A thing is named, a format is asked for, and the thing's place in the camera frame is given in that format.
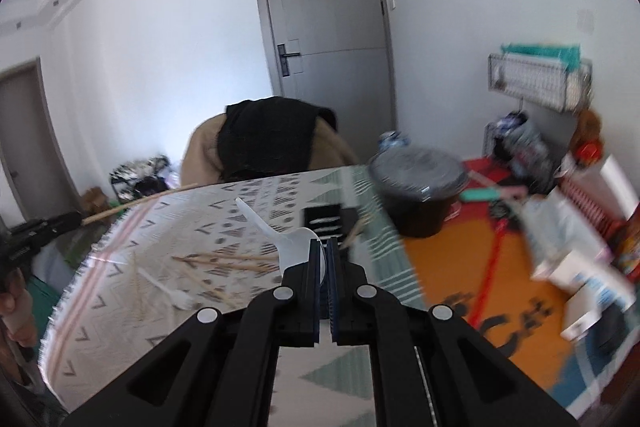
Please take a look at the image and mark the drink can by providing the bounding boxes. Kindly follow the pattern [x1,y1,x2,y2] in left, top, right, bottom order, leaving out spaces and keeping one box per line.
[377,131,411,154]

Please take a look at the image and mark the black utensil holder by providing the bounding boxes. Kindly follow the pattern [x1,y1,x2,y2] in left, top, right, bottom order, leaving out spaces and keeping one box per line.
[301,202,359,251]

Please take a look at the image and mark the red fly swatter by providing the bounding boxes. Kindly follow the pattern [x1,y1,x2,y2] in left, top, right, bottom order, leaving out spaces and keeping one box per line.
[466,201,512,324]

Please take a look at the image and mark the white power strip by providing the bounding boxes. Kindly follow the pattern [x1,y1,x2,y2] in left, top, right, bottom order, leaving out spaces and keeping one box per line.
[531,248,637,309]

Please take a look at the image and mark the white paper bag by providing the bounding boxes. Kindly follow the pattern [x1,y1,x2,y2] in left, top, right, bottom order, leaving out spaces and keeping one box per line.
[599,156,640,219]

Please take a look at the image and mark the white plastic fork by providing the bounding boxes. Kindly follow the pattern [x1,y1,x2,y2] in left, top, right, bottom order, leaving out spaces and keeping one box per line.
[136,266,193,311]

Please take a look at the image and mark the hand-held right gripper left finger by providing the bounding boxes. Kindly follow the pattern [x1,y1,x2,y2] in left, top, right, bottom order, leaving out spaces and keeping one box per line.
[65,239,323,427]

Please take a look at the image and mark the clear plastic bag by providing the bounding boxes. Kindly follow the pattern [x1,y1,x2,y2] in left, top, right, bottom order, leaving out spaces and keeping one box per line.
[520,193,612,279]

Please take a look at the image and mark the red plastic basket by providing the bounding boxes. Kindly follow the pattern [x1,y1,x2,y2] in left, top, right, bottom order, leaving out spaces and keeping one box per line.
[559,181,640,235]

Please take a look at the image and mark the white charger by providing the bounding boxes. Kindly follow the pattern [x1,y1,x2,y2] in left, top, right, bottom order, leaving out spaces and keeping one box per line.
[559,291,602,342]

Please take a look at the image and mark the black jacket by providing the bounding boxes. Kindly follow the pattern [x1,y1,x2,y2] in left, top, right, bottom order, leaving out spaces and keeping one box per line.
[216,98,339,180]

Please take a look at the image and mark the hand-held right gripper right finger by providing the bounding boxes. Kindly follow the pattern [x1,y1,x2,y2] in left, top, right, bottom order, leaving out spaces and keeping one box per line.
[326,239,577,427]

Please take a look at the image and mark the black plug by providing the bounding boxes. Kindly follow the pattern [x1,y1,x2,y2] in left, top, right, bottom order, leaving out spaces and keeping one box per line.
[594,306,627,354]

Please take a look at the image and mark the black lidded bowl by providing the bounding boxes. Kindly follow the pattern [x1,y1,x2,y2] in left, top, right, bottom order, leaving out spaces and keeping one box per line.
[367,147,471,239]

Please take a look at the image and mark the grey side door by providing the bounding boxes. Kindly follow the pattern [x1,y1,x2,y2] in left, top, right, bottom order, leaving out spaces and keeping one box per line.
[0,59,77,219]

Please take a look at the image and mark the cardboard box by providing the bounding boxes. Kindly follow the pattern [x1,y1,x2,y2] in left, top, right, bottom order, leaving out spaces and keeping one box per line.
[81,188,109,214]

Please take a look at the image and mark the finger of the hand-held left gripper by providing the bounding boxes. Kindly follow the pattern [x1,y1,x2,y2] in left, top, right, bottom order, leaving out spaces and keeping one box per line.
[10,212,84,240]

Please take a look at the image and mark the person's left hand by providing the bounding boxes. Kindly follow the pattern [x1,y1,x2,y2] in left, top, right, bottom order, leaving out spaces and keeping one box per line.
[0,272,40,349]

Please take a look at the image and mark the brown plush toy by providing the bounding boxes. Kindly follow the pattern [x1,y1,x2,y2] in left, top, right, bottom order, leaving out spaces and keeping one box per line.
[570,108,604,166]

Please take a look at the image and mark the white plastic spoon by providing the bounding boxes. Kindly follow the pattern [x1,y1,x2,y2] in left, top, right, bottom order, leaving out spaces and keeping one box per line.
[235,197,329,288]

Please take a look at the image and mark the black shoe rack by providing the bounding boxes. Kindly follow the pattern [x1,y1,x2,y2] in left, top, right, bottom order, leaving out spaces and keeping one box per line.
[109,155,174,208]

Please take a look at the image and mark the patterned tablecloth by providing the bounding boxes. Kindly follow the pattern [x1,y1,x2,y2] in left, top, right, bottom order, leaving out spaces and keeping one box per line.
[40,164,427,427]

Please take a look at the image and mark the black wire basket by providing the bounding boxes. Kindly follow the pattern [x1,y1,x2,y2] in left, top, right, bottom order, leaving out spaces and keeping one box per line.
[484,111,558,190]

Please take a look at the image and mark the black door handle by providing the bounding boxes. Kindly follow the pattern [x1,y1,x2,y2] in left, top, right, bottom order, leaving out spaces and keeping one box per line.
[276,43,302,78]

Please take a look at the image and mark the teal plastic bag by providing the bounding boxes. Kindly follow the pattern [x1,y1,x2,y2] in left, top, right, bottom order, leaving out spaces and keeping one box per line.
[501,42,584,70]

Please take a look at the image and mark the orange printed mat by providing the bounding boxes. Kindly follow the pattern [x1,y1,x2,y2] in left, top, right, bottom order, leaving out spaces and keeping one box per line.
[400,158,601,408]

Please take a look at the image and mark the tan chair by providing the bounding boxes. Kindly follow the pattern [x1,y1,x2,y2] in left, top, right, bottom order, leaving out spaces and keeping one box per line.
[181,114,359,186]

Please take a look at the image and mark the wire wall basket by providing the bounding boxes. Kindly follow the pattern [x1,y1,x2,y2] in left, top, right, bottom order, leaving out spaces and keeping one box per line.
[487,52,594,113]

